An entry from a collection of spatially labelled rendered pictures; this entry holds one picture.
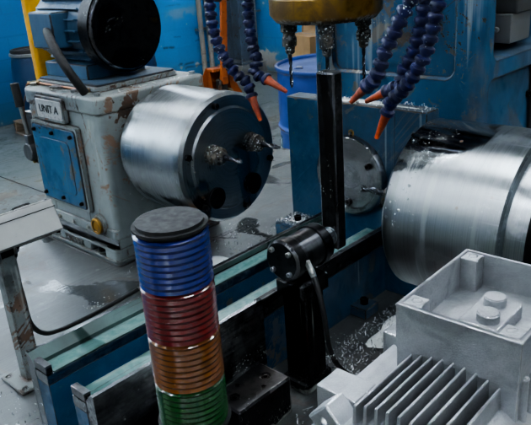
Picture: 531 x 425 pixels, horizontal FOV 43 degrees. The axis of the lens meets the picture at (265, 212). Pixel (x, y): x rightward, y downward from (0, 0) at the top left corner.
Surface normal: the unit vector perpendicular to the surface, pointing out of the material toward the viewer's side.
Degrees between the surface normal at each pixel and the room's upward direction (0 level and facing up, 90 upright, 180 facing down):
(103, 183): 89
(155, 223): 0
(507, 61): 90
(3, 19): 90
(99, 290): 0
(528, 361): 90
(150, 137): 66
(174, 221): 0
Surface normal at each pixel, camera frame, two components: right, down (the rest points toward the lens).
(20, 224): 0.62, -0.22
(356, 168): -0.68, 0.31
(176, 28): 0.73, 0.21
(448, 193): -0.62, -0.22
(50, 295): -0.07, -0.93
